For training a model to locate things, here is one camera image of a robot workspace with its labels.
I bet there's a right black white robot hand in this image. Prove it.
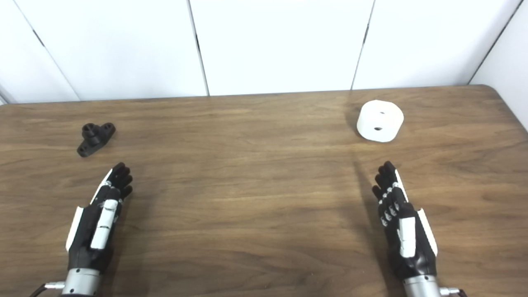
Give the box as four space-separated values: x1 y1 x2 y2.
372 161 438 280

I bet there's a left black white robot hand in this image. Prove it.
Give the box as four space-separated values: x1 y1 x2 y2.
66 162 133 273

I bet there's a black flanged holder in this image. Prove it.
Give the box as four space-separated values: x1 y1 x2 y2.
77 122 116 158

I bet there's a round white plastic piece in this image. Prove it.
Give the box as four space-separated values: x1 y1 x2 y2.
356 100 405 143

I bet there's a thick black left wrist cable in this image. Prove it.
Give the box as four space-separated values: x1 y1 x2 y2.
29 281 66 297

